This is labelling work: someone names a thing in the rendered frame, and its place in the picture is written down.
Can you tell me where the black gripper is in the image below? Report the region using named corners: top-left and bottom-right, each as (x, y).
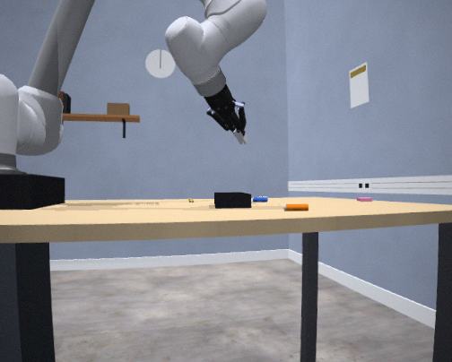
top-left (204, 84), bottom-right (248, 144)

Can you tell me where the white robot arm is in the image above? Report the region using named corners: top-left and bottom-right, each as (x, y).
top-left (0, 0), bottom-right (267, 174)

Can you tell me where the orange battery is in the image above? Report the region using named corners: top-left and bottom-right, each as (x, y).
top-left (283, 204), bottom-right (309, 211)

